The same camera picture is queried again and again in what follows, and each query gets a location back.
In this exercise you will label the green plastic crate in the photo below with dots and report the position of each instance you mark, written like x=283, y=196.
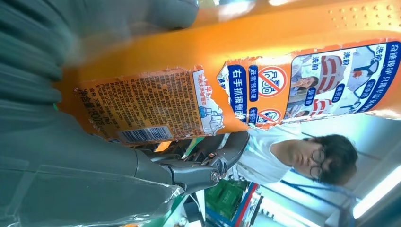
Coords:
x=224, y=197

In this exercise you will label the clear plastic wrist film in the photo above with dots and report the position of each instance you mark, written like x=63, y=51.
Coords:
x=94, y=203

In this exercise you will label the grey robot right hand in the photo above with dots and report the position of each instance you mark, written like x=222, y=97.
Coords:
x=78, y=163

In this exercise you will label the red metal post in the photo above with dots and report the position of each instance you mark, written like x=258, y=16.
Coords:
x=246, y=202

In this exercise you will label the person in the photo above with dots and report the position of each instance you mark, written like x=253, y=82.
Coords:
x=263, y=156

